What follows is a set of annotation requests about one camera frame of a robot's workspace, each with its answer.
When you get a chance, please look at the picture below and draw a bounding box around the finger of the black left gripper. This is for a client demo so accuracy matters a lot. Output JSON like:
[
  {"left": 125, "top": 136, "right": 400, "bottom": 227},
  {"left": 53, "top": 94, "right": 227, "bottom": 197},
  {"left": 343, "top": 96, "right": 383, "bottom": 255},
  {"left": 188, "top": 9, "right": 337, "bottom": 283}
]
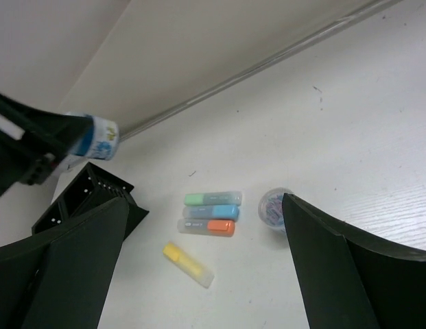
[{"left": 0, "top": 93, "right": 93, "bottom": 197}]

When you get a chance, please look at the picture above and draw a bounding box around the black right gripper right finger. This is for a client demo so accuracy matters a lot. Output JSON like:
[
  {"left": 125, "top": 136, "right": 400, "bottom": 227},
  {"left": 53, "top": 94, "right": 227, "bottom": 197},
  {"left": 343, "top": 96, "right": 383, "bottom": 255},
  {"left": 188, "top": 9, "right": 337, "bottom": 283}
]
[{"left": 282, "top": 193, "right": 426, "bottom": 328}]

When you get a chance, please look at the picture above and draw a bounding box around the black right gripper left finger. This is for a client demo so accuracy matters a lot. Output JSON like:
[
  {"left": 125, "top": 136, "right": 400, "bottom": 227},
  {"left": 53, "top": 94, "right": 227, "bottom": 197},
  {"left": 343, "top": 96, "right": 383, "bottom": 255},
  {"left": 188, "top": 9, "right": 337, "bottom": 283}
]
[{"left": 0, "top": 198, "right": 129, "bottom": 328}]

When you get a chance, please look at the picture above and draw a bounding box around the clear jar of paper clips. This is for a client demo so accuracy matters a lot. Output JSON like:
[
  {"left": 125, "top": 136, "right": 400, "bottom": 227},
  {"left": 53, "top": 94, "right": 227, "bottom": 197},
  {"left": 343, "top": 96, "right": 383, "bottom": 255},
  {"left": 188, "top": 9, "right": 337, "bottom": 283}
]
[{"left": 258, "top": 188, "right": 293, "bottom": 235}]

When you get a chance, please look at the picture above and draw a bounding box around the black two-compartment organizer box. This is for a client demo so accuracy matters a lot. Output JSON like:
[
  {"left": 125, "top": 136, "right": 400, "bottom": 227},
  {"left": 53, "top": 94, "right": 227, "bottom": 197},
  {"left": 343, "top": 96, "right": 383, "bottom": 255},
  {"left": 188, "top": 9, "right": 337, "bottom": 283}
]
[{"left": 32, "top": 162, "right": 149, "bottom": 236}]

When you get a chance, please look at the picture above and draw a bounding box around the yellow highlighter marker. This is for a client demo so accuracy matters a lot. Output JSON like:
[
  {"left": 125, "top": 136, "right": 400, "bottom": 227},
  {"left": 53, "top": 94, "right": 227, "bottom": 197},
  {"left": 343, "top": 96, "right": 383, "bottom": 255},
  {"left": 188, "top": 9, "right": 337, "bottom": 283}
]
[{"left": 163, "top": 243, "right": 215, "bottom": 289}]

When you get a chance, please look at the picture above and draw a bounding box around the orange highlighter marker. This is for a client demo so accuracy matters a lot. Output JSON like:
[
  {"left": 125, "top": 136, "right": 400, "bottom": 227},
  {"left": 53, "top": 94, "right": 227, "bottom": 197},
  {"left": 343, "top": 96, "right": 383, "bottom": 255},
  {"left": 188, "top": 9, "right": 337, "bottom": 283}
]
[{"left": 177, "top": 219, "right": 235, "bottom": 237}]

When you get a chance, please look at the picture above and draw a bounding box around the green highlighter marker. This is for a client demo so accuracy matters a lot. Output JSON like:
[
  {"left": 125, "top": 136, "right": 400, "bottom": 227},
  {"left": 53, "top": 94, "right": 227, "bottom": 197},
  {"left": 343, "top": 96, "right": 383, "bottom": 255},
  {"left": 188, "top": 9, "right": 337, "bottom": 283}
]
[{"left": 184, "top": 191, "right": 243, "bottom": 206}]

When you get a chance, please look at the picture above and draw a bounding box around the blue highlighter marker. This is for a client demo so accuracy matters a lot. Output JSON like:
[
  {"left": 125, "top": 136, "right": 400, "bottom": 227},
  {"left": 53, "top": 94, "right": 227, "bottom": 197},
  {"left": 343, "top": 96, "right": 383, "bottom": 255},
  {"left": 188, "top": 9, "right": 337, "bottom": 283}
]
[{"left": 182, "top": 205, "right": 239, "bottom": 220}]

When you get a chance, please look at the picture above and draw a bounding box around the aluminium rail back edge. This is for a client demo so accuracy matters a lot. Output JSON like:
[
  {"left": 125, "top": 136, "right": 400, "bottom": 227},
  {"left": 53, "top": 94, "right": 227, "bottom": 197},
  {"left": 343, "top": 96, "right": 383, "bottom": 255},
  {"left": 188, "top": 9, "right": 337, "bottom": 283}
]
[{"left": 121, "top": 0, "right": 398, "bottom": 141}]

